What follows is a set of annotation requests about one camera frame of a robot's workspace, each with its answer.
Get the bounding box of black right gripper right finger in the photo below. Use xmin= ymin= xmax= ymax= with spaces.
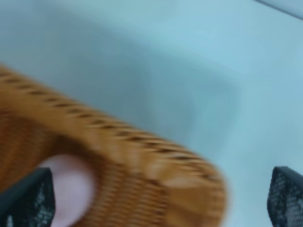
xmin=267 ymin=166 xmax=303 ymax=227

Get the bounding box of orange woven rectangular basket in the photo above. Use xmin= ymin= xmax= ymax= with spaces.
xmin=0 ymin=66 xmax=227 ymax=227

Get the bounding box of pink peach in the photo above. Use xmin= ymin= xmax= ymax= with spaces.
xmin=39 ymin=154 xmax=96 ymax=227

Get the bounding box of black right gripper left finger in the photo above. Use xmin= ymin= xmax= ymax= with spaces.
xmin=0 ymin=167 xmax=56 ymax=227

